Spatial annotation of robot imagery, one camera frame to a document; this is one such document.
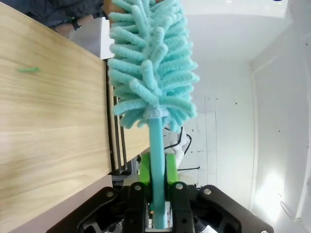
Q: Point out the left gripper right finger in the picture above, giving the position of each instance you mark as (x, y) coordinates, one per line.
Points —
(173, 170)

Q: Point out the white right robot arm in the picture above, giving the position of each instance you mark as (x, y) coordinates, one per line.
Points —
(181, 148)

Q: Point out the person's right hand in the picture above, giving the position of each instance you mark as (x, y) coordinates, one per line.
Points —
(110, 7)

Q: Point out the black wrist watch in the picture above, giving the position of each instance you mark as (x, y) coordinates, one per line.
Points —
(76, 25)

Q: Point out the green small stick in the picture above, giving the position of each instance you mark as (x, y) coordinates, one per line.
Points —
(28, 70)

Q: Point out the teal microfiber duster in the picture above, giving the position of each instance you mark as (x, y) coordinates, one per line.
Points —
(150, 72)

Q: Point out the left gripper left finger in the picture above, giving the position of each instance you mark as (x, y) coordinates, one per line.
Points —
(143, 170)

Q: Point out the wooden shelf unit black frame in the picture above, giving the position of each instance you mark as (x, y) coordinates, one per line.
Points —
(136, 136)
(48, 121)

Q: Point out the person in grey jacket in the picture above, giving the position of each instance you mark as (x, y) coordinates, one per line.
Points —
(60, 9)

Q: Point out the person's right forearm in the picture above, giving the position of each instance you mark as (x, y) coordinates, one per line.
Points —
(64, 30)

